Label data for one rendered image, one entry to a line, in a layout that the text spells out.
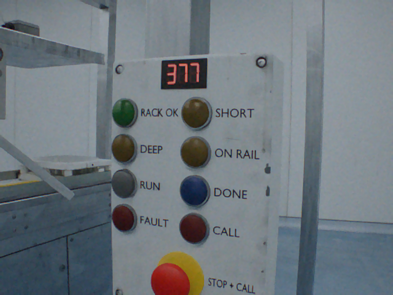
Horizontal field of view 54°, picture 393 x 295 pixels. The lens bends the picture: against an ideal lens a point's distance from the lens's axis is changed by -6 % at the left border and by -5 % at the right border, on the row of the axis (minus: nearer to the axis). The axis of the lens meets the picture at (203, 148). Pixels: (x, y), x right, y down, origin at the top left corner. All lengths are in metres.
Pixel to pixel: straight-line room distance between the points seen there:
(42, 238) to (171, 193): 0.96
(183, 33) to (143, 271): 0.26
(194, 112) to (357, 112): 3.78
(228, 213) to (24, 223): 0.89
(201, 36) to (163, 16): 0.05
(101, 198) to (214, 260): 1.08
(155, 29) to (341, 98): 3.69
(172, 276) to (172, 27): 0.27
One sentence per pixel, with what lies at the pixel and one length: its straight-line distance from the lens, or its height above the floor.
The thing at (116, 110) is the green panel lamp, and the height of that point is 1.02.
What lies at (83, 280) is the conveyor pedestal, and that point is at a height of 0.45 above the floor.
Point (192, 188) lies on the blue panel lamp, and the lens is 0.37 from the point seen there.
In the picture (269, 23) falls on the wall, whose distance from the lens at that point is 4.28.
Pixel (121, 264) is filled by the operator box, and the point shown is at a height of 0.86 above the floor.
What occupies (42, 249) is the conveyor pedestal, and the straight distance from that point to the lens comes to 1.34.
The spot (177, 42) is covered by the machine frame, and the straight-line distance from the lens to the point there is 0.46.
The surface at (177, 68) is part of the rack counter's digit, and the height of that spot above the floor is 1.06.
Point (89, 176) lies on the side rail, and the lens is 1.38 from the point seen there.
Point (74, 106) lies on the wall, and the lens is 5.04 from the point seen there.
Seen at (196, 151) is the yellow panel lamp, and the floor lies 0.98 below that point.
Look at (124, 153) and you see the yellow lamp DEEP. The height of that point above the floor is 0.98.
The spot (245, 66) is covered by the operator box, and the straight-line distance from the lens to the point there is 0.36.
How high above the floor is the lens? 1.01
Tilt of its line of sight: 3 degrees down
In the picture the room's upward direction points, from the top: 1 degrees clockwise
